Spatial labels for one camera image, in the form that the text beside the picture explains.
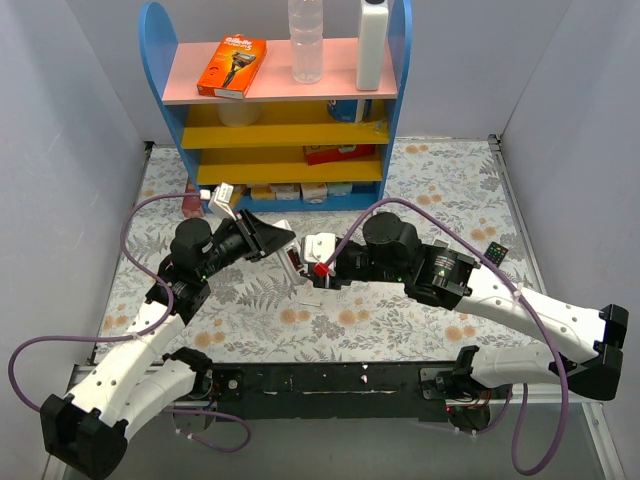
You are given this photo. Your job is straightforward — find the light blue tissue pack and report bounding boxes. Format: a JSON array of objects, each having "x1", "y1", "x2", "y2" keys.
[{"x1": 327, "y1": 182, "x2": 353, "y2": 197}]

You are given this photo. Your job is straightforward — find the blue wooden shelf unit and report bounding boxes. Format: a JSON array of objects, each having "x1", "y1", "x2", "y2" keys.
[{"x1": 138, "y1": 1, "x2": 414, "y2": 212}]

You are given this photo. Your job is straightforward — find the floral table mat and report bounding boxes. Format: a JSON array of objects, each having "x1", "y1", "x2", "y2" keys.
[{"x1": 100, "y1": 139, "x2": 539, "y2": 363}]

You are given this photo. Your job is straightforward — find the black TV remote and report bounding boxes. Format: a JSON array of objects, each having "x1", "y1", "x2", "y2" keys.
[{"x1": 484, "y1": 241, "x2": 509, "y2": 267}]

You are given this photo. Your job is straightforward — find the clear plastic water bottle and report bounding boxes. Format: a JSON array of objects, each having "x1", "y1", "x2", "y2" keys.
[{"x1": 288, "y1": 0, "x2": 324, "y2": 84}]

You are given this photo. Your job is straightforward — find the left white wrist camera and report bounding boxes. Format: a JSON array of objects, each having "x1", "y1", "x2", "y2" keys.
[{"x1": 199, "y1": 182, "x2": 237, "y2": 221}]

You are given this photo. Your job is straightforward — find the black base bar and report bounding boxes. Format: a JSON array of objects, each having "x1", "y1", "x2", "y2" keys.
[{"x1": 154, "y1": 360, "x2": 494, "y2": 425}]

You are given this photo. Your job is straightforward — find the red flat box on shelf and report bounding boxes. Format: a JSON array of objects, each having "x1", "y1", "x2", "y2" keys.
[{"x1": 303, "y1": 144, "x2": 376, "y2": 166}]

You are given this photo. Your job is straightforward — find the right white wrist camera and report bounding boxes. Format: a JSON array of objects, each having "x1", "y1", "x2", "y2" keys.
[{"x1": 302, "y1": 233, "x2": 339, "y2": 276}]

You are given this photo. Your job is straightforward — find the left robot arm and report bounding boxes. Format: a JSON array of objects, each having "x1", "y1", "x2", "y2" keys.
[{"x1": 39, "y1": 210, "x2": 296, "y2": 479}]

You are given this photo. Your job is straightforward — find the white tall bottle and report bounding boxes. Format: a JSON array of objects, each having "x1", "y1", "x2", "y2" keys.
[{"x1": 356, "y1": 0, "x2": 389, "y2": 91}]

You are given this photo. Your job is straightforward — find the white remote control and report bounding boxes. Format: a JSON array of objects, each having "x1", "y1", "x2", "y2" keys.
[{"x1": 276, "y1": 237, "x2": 307, "y2": 286}]

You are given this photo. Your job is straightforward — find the purple cable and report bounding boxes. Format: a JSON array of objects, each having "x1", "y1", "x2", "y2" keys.
[
  {"x1": 7, "y1": 192, "x2": 251, "y2": 453},
  {"x1": 324, "y1": 197, "x2": 570, "y2": 475}
]

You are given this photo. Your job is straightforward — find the orange Gillette razor box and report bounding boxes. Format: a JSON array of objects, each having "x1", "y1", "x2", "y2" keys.
[{"x1": 197, "y1": 35, "x2": 267, "y2": 100}]

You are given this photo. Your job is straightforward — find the white cup on shelf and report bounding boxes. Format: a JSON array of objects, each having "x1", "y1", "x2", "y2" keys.
[{"x1": 216, "y1": 102, "x2": 262, "y2": 128}]

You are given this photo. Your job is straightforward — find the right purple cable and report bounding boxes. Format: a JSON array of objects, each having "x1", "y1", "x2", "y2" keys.
[{"x1": 324, "y1": 197, "x2": 570, "y2": 475}]

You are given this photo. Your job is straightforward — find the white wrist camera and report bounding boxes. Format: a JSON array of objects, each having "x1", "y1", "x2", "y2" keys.
[
  {"x1": 199, "y1": 182, "x2": 237, "y2": 221},
  {"x1": 302, "y1": 233, "x2": 339, "y2": 276}
]

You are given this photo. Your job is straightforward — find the blue white round container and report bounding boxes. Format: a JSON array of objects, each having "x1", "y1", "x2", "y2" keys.
[{"x1": 327, "y1": 99, "x2": 372, "y2": 123}]

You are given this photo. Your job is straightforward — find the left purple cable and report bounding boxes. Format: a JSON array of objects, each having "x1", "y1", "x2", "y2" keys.
[{"x1": 7, "y1": 192, "x2": 251, "y2": 453}]

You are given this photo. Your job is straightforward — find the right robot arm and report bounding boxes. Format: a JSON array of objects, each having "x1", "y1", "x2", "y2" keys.
[{"x1": 303, "y1": 212, "x2": 629, "y2": 401}]

